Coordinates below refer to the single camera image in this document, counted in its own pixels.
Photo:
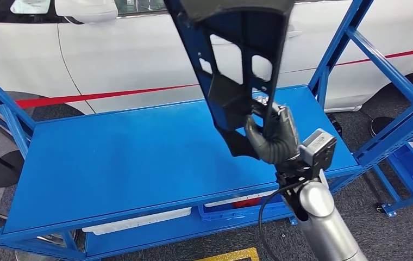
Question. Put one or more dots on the blue wheeled shelf rack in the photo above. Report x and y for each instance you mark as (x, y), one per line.
(389, 210)

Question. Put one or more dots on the white car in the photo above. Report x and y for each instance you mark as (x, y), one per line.
(120, 54)

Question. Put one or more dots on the red barrier belt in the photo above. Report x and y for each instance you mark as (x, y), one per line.
(84, 97)

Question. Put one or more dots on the blue plastic crate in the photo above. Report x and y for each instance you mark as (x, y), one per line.
(221, 212)
(411, 169)

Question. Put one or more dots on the red object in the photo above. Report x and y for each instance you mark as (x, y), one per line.
(246, 203)

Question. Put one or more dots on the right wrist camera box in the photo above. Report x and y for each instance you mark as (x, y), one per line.
(318, 147)

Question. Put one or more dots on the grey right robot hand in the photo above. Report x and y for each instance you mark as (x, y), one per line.
(282, 144)

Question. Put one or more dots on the blue steel shelf rack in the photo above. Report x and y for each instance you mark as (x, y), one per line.
(120, 162)

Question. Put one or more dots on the black plastic frame part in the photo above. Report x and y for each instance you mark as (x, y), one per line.
(228, 104)

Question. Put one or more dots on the yellow floor tape square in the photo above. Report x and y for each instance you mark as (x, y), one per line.
(235, 254)

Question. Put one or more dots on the black round stand base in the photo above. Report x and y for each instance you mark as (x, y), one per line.
(380, 126)

